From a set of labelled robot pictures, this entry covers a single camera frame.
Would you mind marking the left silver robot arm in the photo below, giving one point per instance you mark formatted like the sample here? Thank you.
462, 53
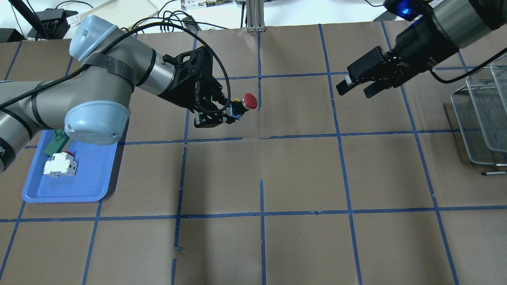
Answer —
91, 104

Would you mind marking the blue plastic tray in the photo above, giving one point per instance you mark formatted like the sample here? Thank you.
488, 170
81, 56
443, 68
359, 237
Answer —
95, 177

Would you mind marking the aluminium frame post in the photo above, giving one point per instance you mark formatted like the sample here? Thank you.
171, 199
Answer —
255, 16

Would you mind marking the red emergency stop button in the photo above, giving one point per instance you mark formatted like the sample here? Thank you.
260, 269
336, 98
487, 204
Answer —
248, 102

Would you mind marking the wire mesh shelf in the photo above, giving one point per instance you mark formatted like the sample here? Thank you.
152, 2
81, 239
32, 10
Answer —
480, 108

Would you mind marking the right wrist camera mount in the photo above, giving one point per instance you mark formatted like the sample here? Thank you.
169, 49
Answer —
408, 9

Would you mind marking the white circuit breaker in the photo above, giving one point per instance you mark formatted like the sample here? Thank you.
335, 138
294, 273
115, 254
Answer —
60, 164

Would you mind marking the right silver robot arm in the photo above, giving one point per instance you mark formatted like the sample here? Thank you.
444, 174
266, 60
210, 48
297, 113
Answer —
466, 21

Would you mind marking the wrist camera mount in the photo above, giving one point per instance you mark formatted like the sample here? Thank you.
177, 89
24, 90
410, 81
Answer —
190, 63
408, 9

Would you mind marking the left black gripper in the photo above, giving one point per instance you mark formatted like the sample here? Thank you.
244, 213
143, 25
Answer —
177, 97

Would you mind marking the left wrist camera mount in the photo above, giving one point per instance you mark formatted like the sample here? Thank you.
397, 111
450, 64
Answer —
190, 63

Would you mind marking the green terminal block module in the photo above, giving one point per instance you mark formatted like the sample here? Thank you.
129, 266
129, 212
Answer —
59, 143

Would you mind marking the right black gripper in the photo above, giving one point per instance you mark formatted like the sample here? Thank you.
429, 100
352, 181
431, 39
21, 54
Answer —
416, 43

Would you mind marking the beige plastic tray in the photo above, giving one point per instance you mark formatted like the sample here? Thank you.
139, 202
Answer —
123, 13

